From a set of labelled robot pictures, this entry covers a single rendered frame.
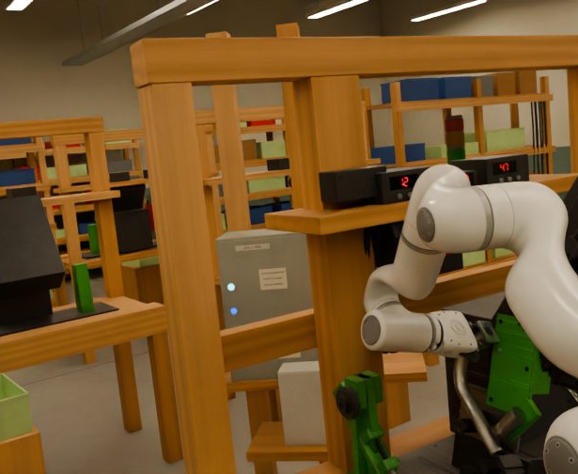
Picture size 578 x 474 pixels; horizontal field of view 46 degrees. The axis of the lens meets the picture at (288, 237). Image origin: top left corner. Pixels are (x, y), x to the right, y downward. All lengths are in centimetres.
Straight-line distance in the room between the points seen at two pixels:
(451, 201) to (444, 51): 90
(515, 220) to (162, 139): 73
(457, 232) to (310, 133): 69
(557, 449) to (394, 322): 63
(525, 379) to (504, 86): 659
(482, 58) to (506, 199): 96
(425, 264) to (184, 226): 51
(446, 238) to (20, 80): 1055
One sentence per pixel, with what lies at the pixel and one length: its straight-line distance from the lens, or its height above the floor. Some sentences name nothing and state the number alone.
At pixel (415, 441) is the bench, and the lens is 195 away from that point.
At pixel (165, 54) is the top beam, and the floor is 191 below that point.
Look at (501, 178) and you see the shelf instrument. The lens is 187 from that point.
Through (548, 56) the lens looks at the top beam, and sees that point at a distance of 218.
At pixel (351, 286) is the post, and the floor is 134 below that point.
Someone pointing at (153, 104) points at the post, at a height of 181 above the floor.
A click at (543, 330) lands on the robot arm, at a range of 96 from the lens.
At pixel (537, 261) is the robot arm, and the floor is 151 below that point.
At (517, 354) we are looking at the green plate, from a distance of 160.
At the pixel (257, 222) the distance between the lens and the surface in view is 931.
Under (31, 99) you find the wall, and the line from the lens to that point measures 1136.
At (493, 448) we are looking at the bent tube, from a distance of 162.
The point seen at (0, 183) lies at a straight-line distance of 806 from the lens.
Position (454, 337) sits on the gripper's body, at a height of 126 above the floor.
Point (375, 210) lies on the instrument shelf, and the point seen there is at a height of 154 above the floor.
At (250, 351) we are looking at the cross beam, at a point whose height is 122.
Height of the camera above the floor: 170
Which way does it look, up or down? 7 degrees down
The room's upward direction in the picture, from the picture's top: 6 degrees counter-clockwise
